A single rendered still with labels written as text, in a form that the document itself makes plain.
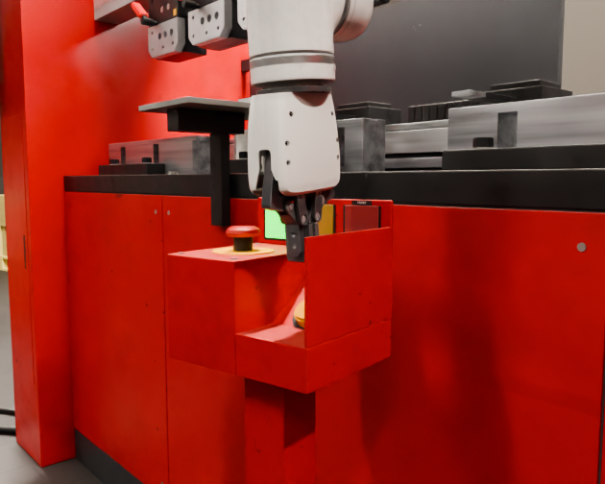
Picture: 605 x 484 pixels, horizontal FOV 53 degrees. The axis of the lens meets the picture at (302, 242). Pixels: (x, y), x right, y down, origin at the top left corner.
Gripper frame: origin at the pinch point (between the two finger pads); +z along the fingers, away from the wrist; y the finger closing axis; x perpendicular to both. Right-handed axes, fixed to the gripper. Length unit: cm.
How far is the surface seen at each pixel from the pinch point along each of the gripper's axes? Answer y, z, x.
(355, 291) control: -2.4, 5.3, 4.8
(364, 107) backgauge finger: -68, -16, -34
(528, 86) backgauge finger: -60, -17, 4
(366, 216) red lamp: -9.9, -1.4, 1.7
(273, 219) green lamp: -9.8, -0.5, -12.3
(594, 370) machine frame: -19.2, 16.0, 24.2
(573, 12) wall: -259, -60, -40
